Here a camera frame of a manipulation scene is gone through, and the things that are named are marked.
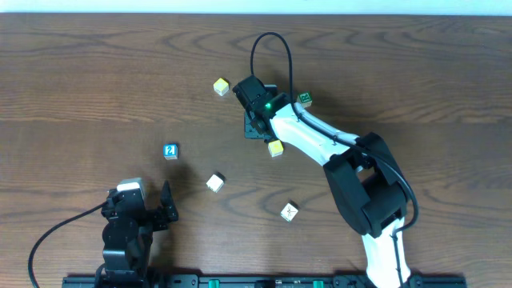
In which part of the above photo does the letter A red block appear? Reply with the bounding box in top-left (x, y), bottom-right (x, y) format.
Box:
top-left (213, 78), bottom-right (230, 96)

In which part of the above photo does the blue number 2 block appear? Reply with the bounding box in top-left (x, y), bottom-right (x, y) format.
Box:
top-left (162, 143), bottom-right (179, 160)

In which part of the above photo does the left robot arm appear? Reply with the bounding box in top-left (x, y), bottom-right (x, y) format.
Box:
top-left (94, 178), bottom-right (178, 287)

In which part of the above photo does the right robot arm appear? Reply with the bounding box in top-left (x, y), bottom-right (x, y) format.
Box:
top-left (233, 75), bottom-right (410, 287)

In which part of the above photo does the yellow top block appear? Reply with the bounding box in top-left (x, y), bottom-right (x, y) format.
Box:
top-left (268, 140), bottom-right (284, 158)

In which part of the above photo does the green letter R block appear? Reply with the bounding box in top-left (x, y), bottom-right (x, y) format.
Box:
top-left (297, 92), bottom-right (313, 108)

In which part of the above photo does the plain white wooden block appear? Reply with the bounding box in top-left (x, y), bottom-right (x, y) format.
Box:
top-left (206, 173), bottom-right (225, 193)

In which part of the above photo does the white block with drawing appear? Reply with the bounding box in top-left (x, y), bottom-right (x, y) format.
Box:
top-left (280, 202), bottom-right (298, 222)

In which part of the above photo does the black mounting rail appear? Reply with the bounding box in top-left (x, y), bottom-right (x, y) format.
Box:
top-left (62, 273), bottom-right (468, 288)

